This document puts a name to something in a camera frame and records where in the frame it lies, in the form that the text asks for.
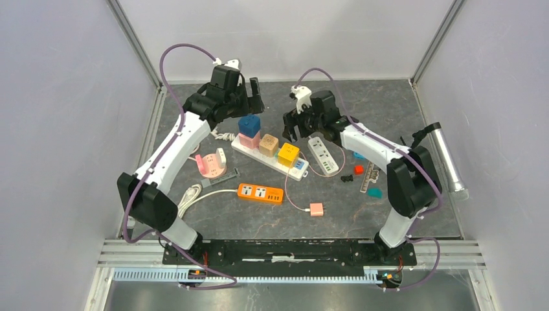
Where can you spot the tan wooden cube socket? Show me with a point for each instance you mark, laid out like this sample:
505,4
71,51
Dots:
269,145

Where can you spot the grey ruler strip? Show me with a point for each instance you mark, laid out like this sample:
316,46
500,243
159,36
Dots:
371,175

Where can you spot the silver microphone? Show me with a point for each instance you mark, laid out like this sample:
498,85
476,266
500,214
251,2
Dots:
455,184

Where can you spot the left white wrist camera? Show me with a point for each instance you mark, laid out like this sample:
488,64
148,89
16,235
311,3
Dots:
233,63

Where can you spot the small white power strip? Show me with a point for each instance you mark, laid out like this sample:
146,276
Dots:
322,156

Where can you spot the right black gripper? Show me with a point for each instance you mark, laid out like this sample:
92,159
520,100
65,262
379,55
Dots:
292,119

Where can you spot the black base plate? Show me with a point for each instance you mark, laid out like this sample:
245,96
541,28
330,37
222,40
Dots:
338,257

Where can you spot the long white power strip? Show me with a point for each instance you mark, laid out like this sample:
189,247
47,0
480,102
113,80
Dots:
297,173

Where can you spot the grey flat bracket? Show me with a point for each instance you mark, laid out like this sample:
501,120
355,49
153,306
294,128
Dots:
205,183

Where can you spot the pink cube socket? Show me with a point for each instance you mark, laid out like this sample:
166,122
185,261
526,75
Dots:
250,142

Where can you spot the yellow cube socket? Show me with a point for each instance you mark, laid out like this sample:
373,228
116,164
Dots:
288,155

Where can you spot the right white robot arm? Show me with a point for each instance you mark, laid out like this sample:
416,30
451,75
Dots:
412,180

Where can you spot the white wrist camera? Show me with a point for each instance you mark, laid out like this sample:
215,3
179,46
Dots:
233,63
301,95

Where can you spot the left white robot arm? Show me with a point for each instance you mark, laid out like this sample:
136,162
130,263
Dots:
144,194

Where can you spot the light blue plug adapter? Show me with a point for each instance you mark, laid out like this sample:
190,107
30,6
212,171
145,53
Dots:
358,156

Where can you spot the small red cube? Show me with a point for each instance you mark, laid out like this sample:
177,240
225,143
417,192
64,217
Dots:
358,169

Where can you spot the pink round socket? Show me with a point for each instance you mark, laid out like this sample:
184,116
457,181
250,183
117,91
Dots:
212,165

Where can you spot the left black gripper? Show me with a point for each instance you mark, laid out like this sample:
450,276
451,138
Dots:
254,103

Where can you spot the pink charger plug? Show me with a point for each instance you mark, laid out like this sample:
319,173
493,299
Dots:
316,209

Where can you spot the teal small block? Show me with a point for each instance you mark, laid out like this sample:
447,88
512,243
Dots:
375,193

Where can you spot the orange power strip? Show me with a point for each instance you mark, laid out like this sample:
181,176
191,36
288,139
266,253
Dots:
260,193

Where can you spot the black mini tripod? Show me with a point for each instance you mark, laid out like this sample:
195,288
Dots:
418,137

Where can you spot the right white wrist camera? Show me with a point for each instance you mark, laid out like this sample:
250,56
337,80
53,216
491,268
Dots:
301,95

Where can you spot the blue cube socket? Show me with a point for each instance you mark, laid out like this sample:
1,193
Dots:
249,125

